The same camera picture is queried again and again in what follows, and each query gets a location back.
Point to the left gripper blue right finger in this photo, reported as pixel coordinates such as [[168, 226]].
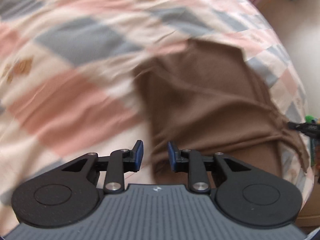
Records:
[[180, 159]]

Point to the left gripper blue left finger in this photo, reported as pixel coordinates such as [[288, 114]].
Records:
[[125, 159]]

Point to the checkered pink grey quilt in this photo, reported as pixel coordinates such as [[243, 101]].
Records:
[[67, 82]]

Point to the brown long sleeve sweater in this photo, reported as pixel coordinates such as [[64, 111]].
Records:
[[206, 98]]

